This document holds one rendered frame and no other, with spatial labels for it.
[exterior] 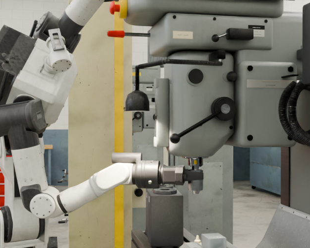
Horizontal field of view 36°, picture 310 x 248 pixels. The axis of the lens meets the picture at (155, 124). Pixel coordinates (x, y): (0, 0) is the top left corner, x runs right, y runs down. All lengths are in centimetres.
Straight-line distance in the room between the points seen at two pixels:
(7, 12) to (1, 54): 905
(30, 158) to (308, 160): 88
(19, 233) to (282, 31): 120
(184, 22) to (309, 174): 64
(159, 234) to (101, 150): 148
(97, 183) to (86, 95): 172
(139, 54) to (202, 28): 931
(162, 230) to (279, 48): 77
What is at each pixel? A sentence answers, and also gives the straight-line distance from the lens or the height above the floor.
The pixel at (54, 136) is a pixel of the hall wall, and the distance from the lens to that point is 1044.
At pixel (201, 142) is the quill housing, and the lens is 143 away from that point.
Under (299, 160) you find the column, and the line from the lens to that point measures 169.
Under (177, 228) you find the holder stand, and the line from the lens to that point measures 180.
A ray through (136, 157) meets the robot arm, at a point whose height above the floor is 130.
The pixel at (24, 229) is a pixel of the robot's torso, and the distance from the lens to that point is 195.
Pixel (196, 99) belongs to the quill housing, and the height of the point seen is 148.
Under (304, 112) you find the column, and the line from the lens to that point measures 165.
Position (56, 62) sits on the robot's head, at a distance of 157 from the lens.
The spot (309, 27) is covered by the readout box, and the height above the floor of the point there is 166.
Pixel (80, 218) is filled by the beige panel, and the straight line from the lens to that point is 324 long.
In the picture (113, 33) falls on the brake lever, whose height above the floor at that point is 170.
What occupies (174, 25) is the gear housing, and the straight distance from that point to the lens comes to 139.
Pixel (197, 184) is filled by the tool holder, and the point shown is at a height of 122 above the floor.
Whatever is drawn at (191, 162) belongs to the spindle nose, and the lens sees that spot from 150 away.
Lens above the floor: 143
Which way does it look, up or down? 1 degrees down
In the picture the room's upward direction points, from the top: straight up
